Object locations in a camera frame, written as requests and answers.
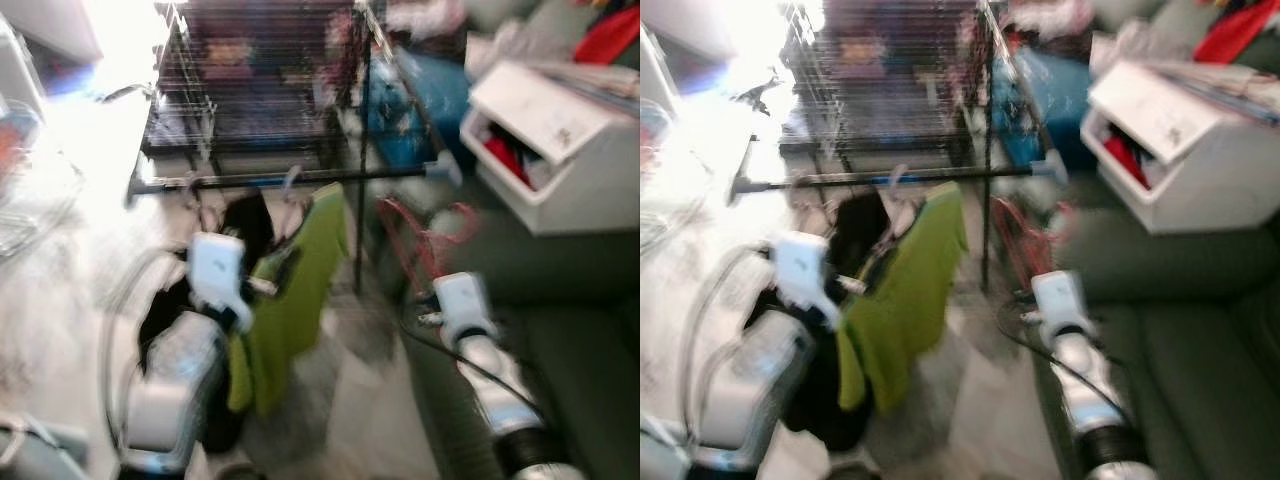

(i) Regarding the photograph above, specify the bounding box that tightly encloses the metal clothes drying rack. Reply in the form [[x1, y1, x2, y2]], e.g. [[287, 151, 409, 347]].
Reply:
[[125, 0, 466, 291], [735, 0, 1071, 291]]

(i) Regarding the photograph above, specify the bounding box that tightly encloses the dark green leather sofa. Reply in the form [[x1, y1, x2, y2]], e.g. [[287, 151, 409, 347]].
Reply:
[[1000, 0, 1280, 480], [375, 0, 641, 480]]

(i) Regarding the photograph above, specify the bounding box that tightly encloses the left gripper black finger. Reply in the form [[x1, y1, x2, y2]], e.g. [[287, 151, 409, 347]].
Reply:
[[865, 250, 896, 293], [268, 248, 303, 297]]

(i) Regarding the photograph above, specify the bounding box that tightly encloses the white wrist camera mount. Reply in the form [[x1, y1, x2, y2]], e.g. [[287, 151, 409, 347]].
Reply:
[[432, 272, 498, 341], [775, 232, 841, 321], [187, 232, 253, 311], [1032, 270, 1091, 339]]

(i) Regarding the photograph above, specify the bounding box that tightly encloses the black t-shirt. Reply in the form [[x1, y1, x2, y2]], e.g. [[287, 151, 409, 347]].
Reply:
[[135, 190, 276, 451], [770, 190, 891, 451]]

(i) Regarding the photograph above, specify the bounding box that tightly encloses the lime green t-shirt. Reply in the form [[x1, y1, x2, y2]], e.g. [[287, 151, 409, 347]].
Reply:
[[838, 182, 969, 413], [225, 182, 351, 416]]

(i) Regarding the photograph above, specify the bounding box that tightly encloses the red plastic hanger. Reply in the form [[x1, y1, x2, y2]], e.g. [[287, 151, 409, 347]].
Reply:
[[995, 197, 1076, 291], [378, 197, 479, 291]]

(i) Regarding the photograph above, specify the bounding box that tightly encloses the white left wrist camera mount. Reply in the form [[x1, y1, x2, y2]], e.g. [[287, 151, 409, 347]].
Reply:
[[187, 232, 253, 311], [775, 232, 841, 321]]

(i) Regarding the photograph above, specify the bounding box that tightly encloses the white ribbed appliance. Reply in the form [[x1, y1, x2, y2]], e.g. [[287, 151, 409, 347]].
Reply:
[[640, 0, 736, 111], [0, 0, 101, 116]]

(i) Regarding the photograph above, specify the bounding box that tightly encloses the blue plastic container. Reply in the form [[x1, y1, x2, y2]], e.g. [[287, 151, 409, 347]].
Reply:
[[365, 45, 471, 171], [990, 45, 1091, 166]]

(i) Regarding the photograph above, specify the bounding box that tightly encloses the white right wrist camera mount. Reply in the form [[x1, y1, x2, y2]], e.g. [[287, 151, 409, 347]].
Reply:
[[1032, 270, 1091, 339], [432, 272, 498, 341]]

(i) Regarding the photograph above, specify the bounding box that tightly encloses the red cloth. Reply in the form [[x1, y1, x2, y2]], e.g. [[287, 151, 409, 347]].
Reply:
[[1103, 135, 1161, 191], [483, 135, 541, 191]]

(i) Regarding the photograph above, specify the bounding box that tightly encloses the white plastic storage box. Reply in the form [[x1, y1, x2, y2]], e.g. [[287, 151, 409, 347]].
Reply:
[[460, 60, 641, 236], [1080, 58, 1280, 236]]

